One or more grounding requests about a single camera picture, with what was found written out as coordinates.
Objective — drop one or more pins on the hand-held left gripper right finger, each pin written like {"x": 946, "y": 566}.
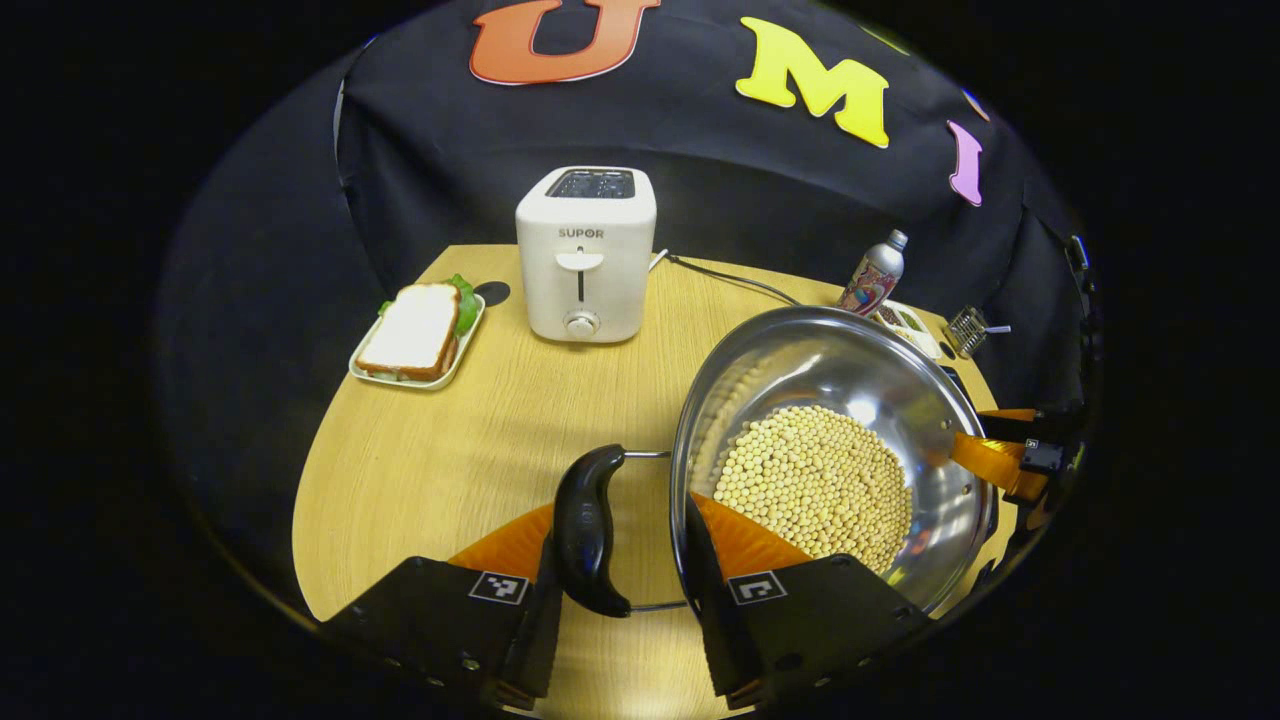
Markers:
{"x": 715, "y": 620}

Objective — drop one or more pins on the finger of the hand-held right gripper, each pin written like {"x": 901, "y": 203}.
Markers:
{"x": 1010, "y": 413}
{"x": 990, "y": 462}

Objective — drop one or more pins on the white compartment snack tray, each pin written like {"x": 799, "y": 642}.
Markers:
{"x": 915, "y": 325}

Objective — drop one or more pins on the white toaster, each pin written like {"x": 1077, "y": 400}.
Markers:
{"x": 600, "y": 290}

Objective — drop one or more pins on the sandwich with lettuce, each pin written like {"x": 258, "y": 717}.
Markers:
{"x": 410, "y": 330}

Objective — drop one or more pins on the black induction cooktop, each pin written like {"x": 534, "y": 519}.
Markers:
{"x": 958, "y": 381}

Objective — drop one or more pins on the silver patterned drink bottle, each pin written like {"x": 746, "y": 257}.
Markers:
{"x": 872, "y": 280}

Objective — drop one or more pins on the metal mesh holder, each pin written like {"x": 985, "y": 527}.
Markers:
{"x": 965, "y": 332}

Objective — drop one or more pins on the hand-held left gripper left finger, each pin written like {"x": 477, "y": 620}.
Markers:
{"x": 530, "y": 640}

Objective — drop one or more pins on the pile of soybeans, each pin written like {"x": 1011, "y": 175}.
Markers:
{"x": 820, "y": 480}

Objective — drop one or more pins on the black backdrop cloth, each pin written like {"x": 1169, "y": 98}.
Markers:
{"x": 450, "y": 180}

